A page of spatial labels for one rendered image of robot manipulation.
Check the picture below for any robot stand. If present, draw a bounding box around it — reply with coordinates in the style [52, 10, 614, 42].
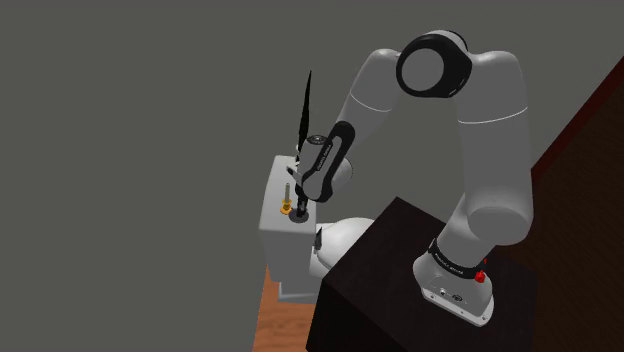
[305, 196, 540, 352]

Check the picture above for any yellow and grey candlestick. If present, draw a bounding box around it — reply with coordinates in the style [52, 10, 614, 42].
[280, 182, 294, 216]

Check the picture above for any black slender pointed object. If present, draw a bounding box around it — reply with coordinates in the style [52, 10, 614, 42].
[296, 69, 313, 165]

